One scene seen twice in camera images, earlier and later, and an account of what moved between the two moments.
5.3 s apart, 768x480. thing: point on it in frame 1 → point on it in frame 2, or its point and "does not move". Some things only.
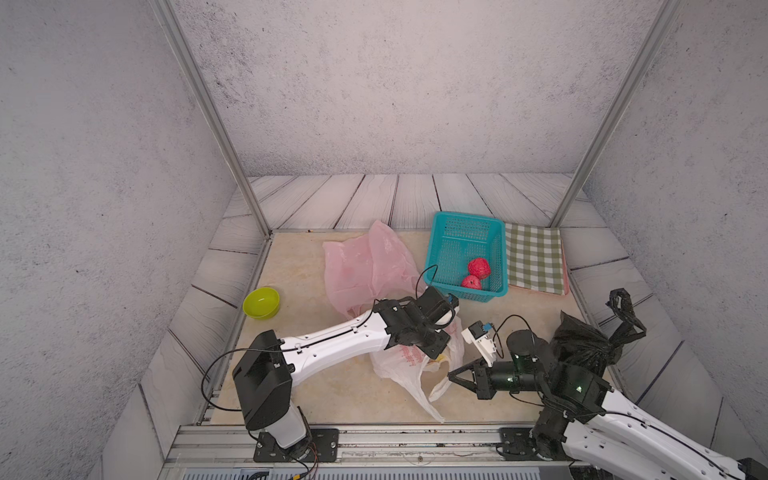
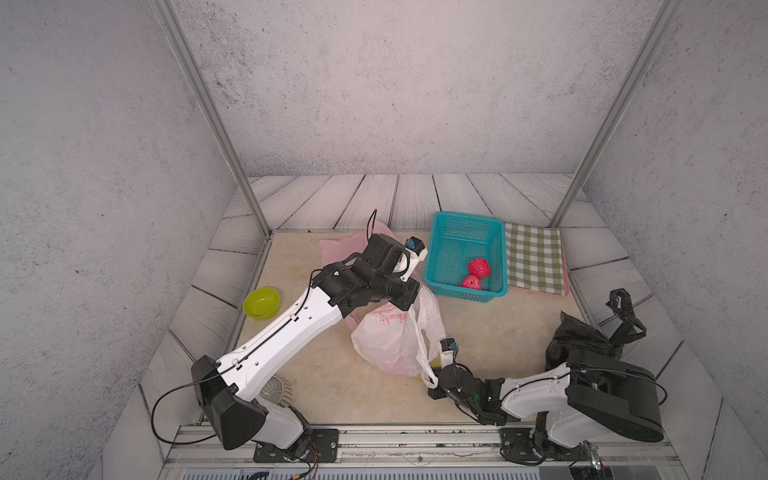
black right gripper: [480, 378] → [434, 391]
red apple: [479, 267] does not move
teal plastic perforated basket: [467, 256] does not move
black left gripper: [440, 343] → [411, 288]
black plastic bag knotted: [577, 342] does not move
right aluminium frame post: [612, 121] does not move
